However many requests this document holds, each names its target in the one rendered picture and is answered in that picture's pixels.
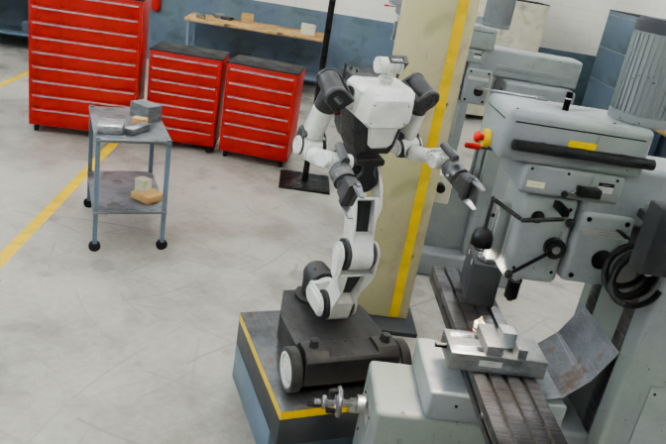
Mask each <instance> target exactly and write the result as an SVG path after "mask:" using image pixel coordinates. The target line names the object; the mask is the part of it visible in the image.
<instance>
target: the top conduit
mask: <svg viewBox="0 0 666 444"><path fill-rule="evenodd" d="M511 148H512V149H513V150H517V151H523V152H529V153H535V154H541V155H542V154H543V155H547V156H548V155H549V156H554V157H562V158H568V159H575V160H583V161H588V162H596V163H600V164H609V165H615V166H622V167H634V168H640V169H647V170H655V168H656V160H650V159H644V158H637V157H631V156H626V155H618V154H611V153H603V152H597V151H590V150H584V149H578V148H571V147H570V148H569V147H565V146H564V147H563V146H557V145H550V144H545V143H543V142H541V143H538V142H531V141H530V142H529V141H525V140H524V141H523V140H519V139H514V140H513V141H512V143H511Z"/></svg>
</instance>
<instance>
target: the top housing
mask: <svg viewBox="0 0 666 444"><path fill-rule="evenodd" d="M562 107H563V103H558V102H552V101H547V102H546V101H540V100H535V99H531V98H525V97H519V96H513V95H507V94H500V93H493V94H491V95H490V97H489V100H488V104H487V108H486V112H485V116H484V120H483V124H482V128H481V134H482V132H483V130H484V129H485V128H486V129H491V130H492V141H491V143H490V147H491V148H492V149H493V150H494V151H495V153H496V154H497V155H498V156H499V157H500V158H502V159H507V160H514V161H520V162H527V163H534V164H541V165H547V166H554V167H566V168H572V169H579V170H586V171H593V172H599V173H606V174H613V175H620V176H626V177H638V176H640V174H641V172H642V169H640V168H634V167H627V166H615V165H609V164H600V163H596V162H588V161H583V160H575V159H568V158H562V157H554V156H549V155H548V156H547V155H543V154H542V155H541V154H535V153H529V152H523V151H517V150H513V149H512V148H511V143H512V141H513V140H514V139H519V140H523V141H524V140H525V141H529V142H530V141H531V142H538V143H541V142H543V143H545V144H550V145H557V146H563V147H564V146H565V147H569V148H570V147H571V148H578V149H584V150H590V151H597V152H603V153H611V154H618V155H626V156H631V157H637V158H644V159H646V157H647V154H648V152H649V149H650V146H651V143H652V140H653V136H654V135H653V132H652V131H651V130H649V129H647V128H643V127H639V126H634V125H631V124H627V123H624V122H621V121H618V120H616V119H614V118H612V117H611V116H609V114H608V110H603V109H596V108H590V107H584V106H577V105H571V104H570V107H569V110H568V111H564V110H562Z"/></svg>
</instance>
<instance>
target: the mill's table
mask: <svg viewBox="0 0 666 444"><path fill-rule="evenodd" d="M461 272H462V269H458V270H457V271H456V269H455V268H451V267H445V269H443V268H442V266H436V265H433V266H432V271H431V275H430V279H429V280H430V283H431V286H432V289H433V292H434V295H435V297H436V300H437V303H438V306H439V309H440V312H441V315H442V318H443V321H444V324H445V327H446V329H453V330H461V331H469V332H472V330H473V326H474V323H475V320H478V319H479V318H480V317H481V316H483V320H484V322H485V323H486V324H492V325H494V326H495V328H496V331H498V327H499V324H505V325H507V323H506V321H505V319H504V317H503V315H502V313H501V311H500V308H499V306H498V304H497V302H496V300H495V301H494V305H493V307H487V306H481V305H477V304H472V303H466V302H465V301H464V296H463V291H462V287H461V281H460V276H461ZM461 373H462V376H463V379H464V382H465V385H466V388H467V391H468V394H469V397H470V400H471V403H472V406H473V408H474V410H475V413H476V416H477V419H478V422H479V425H480V428H481V431H482V434H483V437H484V440H485V442H486V444H568V443H567V441H566V439H565V437H564V435H563V433H562V431H561V429H560V427H559V425H558V423H557V421H556V419H555V417H554V415H553V413H552V411H551V409H550V407H549V405H548V403H547V401H546V399H545V397H544V395H543V393H542V391H541V389H540V387H539V385H538V383H537V381H536V379H534V378H525V377H516V376H508V375H499V374H490V373H481V372H472V371H464V370H461Z"/></svg>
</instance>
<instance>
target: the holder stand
mask: <svg viewBox="0 0 666 444"><path fill-rule="evenodd" d="M483 252H484V249H479V248H476V247H474V246H473V245H471V243H469V246H468V250H467V254H466V258H465V261H464V265H463V268H462V272H461V276H460V281H461V287H462V291H463V296H464V301H465V302H466V303H472V304H477V305H481V306H487V307H493V305H494V301H495V298H496V294H497V291H498V287H499V284H500V278H501V271H500V269H499V267H498V265H497V263H496V262H495V260H489V259H486V258H484V257H483Z"/></svg>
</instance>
